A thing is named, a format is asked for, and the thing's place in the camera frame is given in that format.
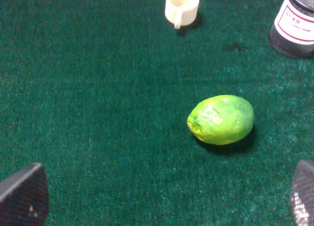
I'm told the green lime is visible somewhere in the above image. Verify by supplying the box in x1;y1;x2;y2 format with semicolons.
187;95;254;145

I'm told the black mesh pencil holder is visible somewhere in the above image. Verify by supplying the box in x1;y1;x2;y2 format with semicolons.
268;0;314;58

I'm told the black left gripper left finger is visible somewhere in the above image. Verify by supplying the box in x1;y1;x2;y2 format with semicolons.
0;163;49;226

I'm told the small cream cup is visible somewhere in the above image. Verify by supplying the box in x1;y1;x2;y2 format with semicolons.
164;0;200;29

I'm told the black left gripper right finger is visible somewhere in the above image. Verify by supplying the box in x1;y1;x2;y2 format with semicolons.
290;160;314;226

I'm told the green felt table cloth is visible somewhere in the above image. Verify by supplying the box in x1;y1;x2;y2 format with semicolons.
0;0;314;226

